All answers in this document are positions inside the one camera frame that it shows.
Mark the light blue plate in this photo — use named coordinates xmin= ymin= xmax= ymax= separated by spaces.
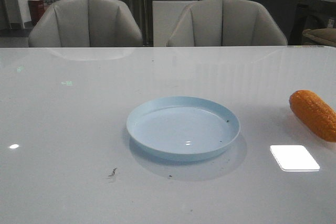
xmin=126 ymin=97 xmax=240 ymax=162

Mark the orange corn cob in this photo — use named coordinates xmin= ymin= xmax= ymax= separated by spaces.
xmin=289 ymin=90 xmax=335 ymax=143

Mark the grey right upholstered chair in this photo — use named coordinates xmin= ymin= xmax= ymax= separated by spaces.
xmin=167 ymin=0 xmax=287 ymax=47

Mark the grey upholstered chair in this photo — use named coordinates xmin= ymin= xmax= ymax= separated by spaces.
xmin=167 ymin=0 xmax=287 ymax=47
xmin=28 ymin=0 xmax=143 ymax=48

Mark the grey left upholstered chair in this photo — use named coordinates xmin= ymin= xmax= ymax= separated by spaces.
xmin=28 ymin=0 xmax=143 ymax=48

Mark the coloured dot sticker strip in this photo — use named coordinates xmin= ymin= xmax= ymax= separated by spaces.
xmin=287 ymin=45 xmax=325 ymax=48

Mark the red bin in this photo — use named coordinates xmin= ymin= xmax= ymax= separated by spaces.
xmin=28 ymin=0 xmax=45 ymax=25

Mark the black appliance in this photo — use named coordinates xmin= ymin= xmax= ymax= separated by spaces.
xmin=288 ymin=0 xmax=335 ymax=45

